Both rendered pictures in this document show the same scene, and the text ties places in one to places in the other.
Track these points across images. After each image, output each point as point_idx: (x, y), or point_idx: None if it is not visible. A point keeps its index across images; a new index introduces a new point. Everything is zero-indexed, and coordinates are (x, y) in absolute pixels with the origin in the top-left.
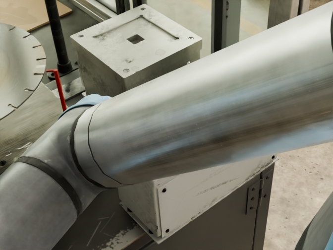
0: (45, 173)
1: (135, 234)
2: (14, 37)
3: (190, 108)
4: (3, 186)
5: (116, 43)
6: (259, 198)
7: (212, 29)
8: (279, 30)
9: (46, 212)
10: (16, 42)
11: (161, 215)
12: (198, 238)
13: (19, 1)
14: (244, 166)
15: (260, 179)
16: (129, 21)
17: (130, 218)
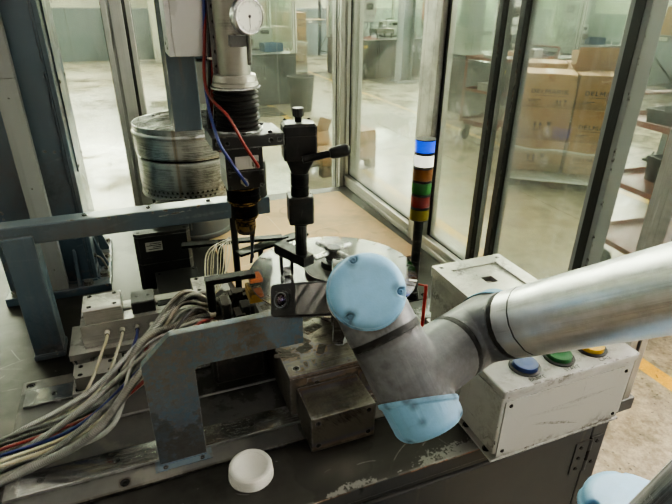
0: (463, 330)
1: (468, 447)
2: (391, 256)
3: (617, 284)
4: (432, 330)
5: (472, 279)
6: (585, 460)
7: None
8: None
9: (462, 357)
10: (392, 259)
11: (502, 431)
12: (518, 480)
13: (375, 237)
14: (584, 412)
15: (590, 440)
16: (483, 264)
17: (464, 432)
